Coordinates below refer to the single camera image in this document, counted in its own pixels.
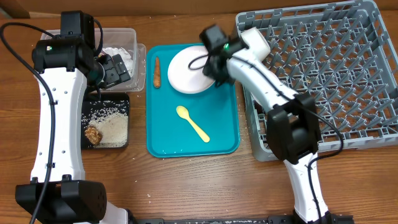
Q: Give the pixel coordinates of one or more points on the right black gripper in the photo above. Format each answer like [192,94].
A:
[210,73]

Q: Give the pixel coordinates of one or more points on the orange carrot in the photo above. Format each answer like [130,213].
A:
[157,75]

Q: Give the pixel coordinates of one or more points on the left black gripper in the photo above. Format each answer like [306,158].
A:
[117,71]

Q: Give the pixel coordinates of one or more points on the yellow plastic spoon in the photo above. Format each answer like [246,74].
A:
[184,114]

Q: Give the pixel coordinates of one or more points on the brown food scrap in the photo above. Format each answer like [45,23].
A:
[93,135]

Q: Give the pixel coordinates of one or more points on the black plastic tray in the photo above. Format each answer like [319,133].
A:
[105,124]

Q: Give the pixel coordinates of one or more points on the white rice pile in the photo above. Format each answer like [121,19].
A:
[112,129]

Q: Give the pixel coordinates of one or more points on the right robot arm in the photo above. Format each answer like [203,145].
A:
[292,127]

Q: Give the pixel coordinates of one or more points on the grey dishwasher rack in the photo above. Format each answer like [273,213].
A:
[340,53]

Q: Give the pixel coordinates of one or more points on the teal plastic tray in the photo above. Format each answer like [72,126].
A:
[214,110]

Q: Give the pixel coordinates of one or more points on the large white plate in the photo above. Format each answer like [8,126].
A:
[184,72]

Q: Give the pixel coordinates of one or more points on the clear plastic bin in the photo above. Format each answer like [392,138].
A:
[125,38]

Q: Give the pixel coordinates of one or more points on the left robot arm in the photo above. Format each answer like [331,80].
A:
[68,66]

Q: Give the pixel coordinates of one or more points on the white plastic cup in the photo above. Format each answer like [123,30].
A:
[256,42]

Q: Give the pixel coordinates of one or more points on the white napkin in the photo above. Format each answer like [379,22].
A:
[125,55]

